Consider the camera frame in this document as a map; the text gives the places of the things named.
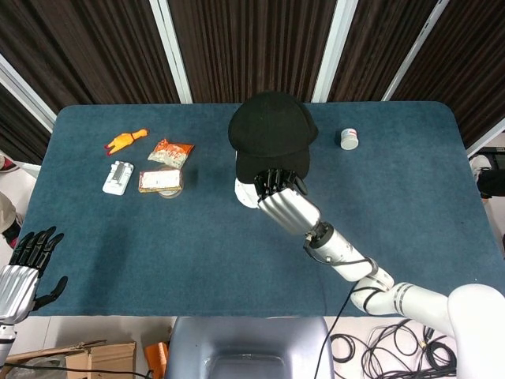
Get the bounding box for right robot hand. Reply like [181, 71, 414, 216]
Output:
[252, 167, 321, 236]

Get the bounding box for orange snack packet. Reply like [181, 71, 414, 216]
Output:
[147, 138, 195, 171]

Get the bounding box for yellow rubber chicken toy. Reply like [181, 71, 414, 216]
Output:
[103, 128, 151, 158]

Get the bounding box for black floor cables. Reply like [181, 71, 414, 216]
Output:
[330, 318, 458, 379]

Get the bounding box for white stapler-like device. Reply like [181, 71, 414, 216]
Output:
[102, 160, 135, 196]

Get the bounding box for black baseball cap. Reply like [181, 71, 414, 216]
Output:
[228, 91, 320, 185]

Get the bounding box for grey robot torso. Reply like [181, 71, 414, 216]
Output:
[164, 316, 335, 379]

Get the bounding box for white mannequin head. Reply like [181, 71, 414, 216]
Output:
[234, 177, 263, 211]

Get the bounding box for brown rectangular snack pack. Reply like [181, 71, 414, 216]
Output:
[137, 168, 184, 194]

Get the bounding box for cardboard box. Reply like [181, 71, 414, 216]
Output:
[0, 340, 137, 379]

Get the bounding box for orange object on floor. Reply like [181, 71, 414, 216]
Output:
[144, 342, 170, 379]

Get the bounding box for blue table mat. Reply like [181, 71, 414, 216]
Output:
[16, 101, 500, 318]

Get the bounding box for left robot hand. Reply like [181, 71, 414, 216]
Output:
[0, 226, 69, 325]

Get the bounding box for small white jar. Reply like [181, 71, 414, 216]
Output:
[335, 128, 361, 151]

